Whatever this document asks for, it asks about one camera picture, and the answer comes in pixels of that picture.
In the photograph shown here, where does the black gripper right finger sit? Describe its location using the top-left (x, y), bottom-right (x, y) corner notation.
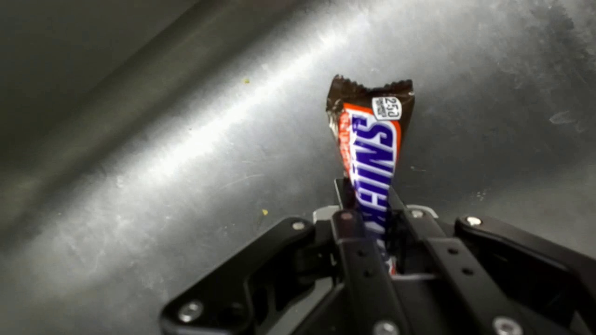
top-left (385, 186), bottom-right (596, 335)

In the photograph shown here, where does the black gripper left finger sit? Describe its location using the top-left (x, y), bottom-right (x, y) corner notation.
top-left (158, 177), bottom-right (415, 335)

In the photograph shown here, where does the brown Snickers candy bar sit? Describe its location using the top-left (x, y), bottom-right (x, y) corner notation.
top-left (324, 73), bottom-right (417, 275)

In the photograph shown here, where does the stainless steel double sink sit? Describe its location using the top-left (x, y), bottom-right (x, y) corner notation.
top-left (0, 0), bottom-right (596, 335)

